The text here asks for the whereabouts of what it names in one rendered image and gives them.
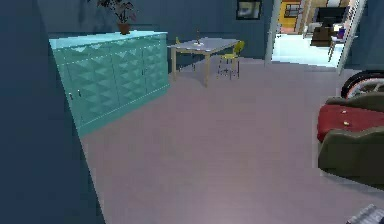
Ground grey top dining table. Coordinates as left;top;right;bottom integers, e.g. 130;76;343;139
167;37;241;88

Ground yellow chair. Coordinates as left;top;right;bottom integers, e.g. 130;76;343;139
217;40;246;81

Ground dark candle on plate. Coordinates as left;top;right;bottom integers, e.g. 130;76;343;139
193;29;204;47

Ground teal patterned sideboard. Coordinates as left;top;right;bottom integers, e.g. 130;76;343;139
48;30;171;138

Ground potted house plant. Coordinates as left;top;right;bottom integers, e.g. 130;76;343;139
87;0;138;36

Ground red seat cushion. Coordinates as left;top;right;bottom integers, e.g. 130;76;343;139
316;103;384;143

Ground dark green armchair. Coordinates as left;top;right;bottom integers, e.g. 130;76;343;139
317;91;384;192

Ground black television set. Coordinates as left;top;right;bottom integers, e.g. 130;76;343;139
314;6;348;28

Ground black and white wheel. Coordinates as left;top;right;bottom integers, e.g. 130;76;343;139
340;69;384;100

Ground grey striped cloth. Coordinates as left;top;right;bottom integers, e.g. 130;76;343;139
345;203;384;224

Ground dark framed wall picture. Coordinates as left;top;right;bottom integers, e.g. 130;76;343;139
235;0;263;21

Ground yellow framed wall art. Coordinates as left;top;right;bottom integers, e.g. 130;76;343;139
278;0;304;29

